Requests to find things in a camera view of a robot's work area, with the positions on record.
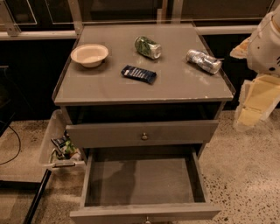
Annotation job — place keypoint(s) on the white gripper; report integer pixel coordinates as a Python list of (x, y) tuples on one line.
[(264, 53)]

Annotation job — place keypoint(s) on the grey drawer cabinet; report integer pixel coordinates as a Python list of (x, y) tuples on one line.
[(181, 91)]

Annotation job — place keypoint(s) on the round brass drawer knob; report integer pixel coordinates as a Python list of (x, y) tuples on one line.
[(144, 136)]

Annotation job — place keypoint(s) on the grey open middle drawer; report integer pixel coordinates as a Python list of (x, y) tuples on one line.
[(143, 186)]

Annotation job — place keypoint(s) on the grey upper drawer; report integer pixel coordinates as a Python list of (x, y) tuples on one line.
[(104, 135)]

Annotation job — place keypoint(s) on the silver crushed soda can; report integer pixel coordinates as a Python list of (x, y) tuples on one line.
[(205, 61)]

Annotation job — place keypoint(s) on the green crushed soda can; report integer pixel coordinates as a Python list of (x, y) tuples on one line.
[(148, 47)]

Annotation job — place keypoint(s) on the snack packets in bin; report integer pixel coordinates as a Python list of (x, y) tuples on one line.
[(64, 149)]

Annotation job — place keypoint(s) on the clear plastic side bin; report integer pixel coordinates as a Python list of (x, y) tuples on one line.
[(55, 129)]

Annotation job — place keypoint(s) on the metal railing frame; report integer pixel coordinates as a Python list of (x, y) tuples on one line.
[(26, 18)]

